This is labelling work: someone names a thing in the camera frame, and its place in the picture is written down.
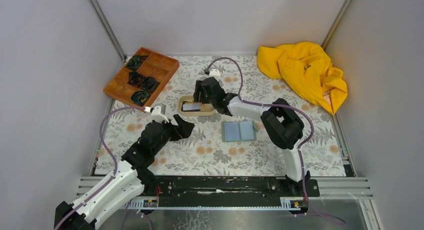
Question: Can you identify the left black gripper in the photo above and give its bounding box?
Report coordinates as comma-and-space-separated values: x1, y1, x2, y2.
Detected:
152, 115, 195, 156

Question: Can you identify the green card holder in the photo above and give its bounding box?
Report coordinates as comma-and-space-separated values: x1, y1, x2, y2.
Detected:
221, 121, 257, 142

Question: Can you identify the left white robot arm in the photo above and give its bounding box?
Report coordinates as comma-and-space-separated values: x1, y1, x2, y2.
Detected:
54, 105, 195, 229

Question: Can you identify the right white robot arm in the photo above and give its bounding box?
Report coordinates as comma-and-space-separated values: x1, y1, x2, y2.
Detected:
193, 77, 307, 196

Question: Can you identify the beige oval tray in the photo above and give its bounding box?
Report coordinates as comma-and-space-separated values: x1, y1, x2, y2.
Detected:
177, 95, 216, 117

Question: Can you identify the floral table mat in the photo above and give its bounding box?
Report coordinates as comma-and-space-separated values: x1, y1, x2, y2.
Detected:
93, 56, 346, 176

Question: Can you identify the orange compartment tray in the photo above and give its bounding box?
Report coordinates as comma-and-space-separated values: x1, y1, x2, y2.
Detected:
103, 47, 180, 106

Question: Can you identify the yellow cloth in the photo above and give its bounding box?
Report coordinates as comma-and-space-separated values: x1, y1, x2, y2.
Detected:
256, 42, 348, 115

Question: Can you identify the black coiled strap bottom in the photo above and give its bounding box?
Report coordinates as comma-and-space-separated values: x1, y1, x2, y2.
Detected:
130, 90, 149, 107

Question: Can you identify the black coiled strap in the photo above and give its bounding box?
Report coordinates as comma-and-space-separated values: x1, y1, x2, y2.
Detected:
130, 90, 149, 107
140, 76, 161, 92
125, 55, 149, 72
127, 72, 144, 88

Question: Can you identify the black coiled strap middle right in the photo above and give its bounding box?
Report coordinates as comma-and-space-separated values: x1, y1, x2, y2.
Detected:
140, 76, 161, 92

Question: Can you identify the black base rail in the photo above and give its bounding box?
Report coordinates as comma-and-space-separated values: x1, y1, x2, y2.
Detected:
139, 175, 320, 207

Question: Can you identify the black coiled strap middle left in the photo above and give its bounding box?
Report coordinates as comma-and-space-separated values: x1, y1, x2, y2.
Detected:
127, 72, 144, 88

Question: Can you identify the black coiled strap top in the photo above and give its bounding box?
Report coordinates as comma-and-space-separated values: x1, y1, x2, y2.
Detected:
125, 55, 149, 72

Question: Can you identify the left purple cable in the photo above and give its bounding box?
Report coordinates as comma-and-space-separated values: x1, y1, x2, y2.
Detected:
54, 105, 152, 230

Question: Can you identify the right aluminium frame post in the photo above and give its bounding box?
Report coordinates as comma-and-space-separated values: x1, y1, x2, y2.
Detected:
321, 0, 353, 51

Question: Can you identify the aluminium frame post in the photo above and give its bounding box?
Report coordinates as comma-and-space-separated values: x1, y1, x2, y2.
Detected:
87, 0, 127, 62
321, 0, 353, 51

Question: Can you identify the left aluminium frame post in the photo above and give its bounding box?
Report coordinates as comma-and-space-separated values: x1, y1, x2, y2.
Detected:
87, 0, 127, 62

